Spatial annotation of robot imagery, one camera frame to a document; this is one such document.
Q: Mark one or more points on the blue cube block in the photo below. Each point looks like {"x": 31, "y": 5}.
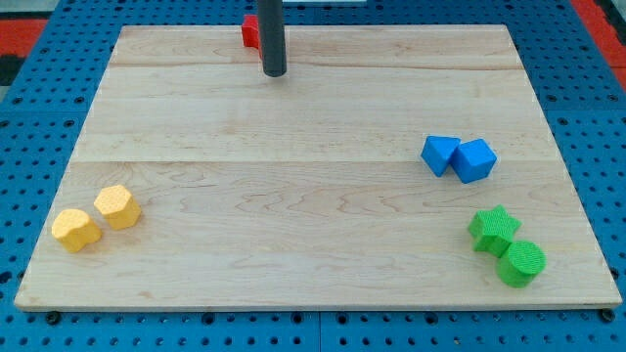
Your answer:
{"x": 473, "y": 160}

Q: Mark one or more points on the yellow hexagon block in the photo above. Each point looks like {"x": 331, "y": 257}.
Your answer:
{"x": 118, "y": 206}

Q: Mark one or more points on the yellow heart block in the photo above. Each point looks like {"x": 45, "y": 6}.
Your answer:
{"x": 74, "y": 228}

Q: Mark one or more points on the light wooden board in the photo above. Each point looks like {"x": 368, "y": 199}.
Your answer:
{"x": 308, "y": 191}

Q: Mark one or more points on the green star block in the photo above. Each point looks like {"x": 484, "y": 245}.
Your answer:
{"x": 493, "y": 230}

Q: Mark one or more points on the red star block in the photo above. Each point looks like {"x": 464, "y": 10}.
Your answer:
{"x": 250, "y": 32}

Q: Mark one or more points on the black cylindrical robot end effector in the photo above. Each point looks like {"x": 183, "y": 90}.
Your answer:
{"x": 271, "y": 29}

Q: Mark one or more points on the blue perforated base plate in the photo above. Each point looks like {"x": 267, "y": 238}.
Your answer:
{"x": 48, "y": 100}

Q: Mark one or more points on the green cylinder block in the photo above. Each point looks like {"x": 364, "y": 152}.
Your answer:
{"x": 521, "y": 263}

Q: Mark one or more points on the blue triangle block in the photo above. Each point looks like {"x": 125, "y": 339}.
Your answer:
{"x": 437, "y": 152}

